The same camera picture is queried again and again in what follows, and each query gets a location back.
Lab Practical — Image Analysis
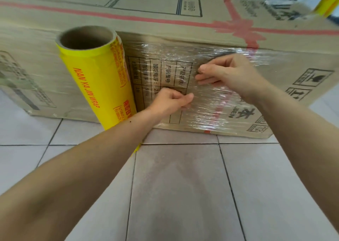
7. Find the person's right hand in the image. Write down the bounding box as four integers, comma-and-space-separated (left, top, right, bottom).
195, 54, 265, 105

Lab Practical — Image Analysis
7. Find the brown cardboard box red ribbon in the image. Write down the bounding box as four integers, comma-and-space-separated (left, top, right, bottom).
0, 0, 339, 139

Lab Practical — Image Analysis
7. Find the person's right forearm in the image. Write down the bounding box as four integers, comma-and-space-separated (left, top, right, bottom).
251, 82, 339, 233

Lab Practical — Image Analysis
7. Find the person's left forearm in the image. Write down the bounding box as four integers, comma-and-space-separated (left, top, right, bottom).
0, 108, 159, 241

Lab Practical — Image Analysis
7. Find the person's left hand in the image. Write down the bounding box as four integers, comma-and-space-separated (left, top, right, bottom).
147, 87, 195, 119

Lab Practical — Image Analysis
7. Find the yellow plastic wrap roll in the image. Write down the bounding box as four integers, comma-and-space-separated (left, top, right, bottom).
55, 25, 142, 154
312, 0, 339, 17

